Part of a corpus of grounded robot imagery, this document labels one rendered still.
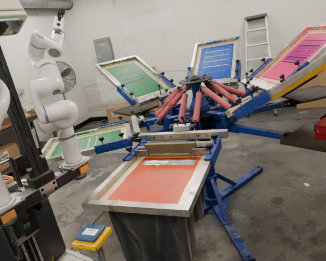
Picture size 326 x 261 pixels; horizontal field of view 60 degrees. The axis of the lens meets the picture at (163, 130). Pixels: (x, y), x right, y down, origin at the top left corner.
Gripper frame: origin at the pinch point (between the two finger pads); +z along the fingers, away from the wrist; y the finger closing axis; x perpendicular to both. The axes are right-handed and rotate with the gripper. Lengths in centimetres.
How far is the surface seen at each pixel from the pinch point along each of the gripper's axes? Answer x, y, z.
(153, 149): 62, 60, -40
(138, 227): 50, 54, -94
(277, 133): 150, 41, -31
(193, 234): 79, 53, -98
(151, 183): 56, 47, -72
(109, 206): 32, 41, -88
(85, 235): 22, 35, -104
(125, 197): 41, 47, -81
